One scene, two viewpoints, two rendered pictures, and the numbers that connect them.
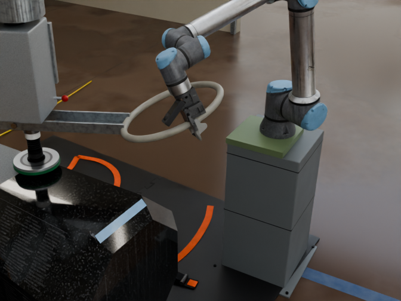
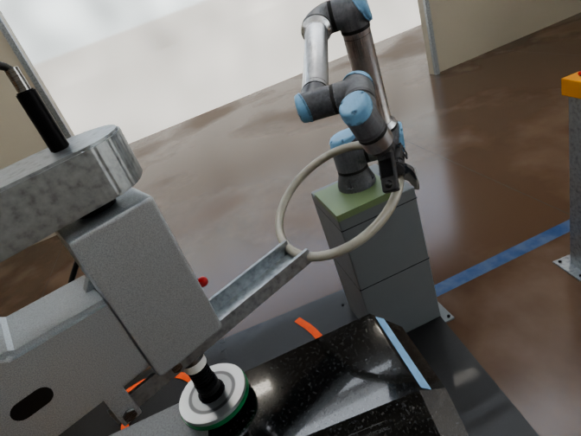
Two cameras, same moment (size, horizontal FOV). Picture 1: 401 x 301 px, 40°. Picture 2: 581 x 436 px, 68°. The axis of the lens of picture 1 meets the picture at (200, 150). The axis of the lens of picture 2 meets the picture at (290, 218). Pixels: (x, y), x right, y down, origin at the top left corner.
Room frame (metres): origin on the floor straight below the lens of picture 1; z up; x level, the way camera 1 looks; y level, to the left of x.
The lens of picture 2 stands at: (1.22, 1.01, 1.86)
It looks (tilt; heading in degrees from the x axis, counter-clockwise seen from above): 28 degrees down; 325
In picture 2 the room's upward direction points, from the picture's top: 21 degrees counter-clockwise
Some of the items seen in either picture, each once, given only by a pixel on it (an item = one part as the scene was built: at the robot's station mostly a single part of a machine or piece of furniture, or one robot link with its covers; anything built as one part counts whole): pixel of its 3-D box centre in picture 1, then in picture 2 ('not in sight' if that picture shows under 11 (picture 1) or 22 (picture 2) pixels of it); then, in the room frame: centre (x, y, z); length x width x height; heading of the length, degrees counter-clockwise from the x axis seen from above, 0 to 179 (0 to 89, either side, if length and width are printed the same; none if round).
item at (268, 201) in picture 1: (270, 200); (377, 255); (2.57, -0.41, 0.43); 0.50 x 0.50 x 0.85; 62
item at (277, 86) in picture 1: (281, 98); (348, 150); (2.56, -0.41, 1.07); 0.17 x 0.15 x 0.18; 36
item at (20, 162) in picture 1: (36, 159); (213, 393); (2.24, 0.78, 0.88); 0.21 x 0.21 x 0.01
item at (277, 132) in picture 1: (278, 122); (354, 175); (2.57, -0.41, 0.93); 0.19 x 0.19 x 0.10
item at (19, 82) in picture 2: not in sight; (36, 111); (2.24, 0.78, 1.78); 0.04 x 0.04 x 0.17
